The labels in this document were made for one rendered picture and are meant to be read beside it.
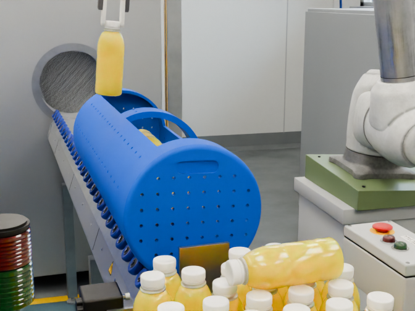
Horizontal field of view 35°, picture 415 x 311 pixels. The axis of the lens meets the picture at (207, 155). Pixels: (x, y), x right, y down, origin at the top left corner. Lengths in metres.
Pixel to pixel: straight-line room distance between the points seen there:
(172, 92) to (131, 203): 1.48
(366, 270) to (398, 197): 0.54
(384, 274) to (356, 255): 0.09
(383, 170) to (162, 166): 0.72
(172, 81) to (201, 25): 3.89
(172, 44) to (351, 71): 1.47
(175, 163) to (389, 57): 0.58
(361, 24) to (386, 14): 2.24
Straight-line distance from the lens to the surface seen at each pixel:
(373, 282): 1.20
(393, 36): 1.56
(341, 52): 4.00
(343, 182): 1.73
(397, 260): 1.12
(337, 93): 4.05
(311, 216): 1.89
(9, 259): 0.78
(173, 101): 2.72
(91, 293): 1.21
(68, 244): 3.38
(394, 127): 1.55
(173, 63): 2.70
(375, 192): 1.69
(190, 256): 1.27
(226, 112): 6.73
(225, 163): 1.30
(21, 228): 0.78
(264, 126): 6.89
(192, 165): 1.29
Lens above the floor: 1.51
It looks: 13 degrees down
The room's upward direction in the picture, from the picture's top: straight up
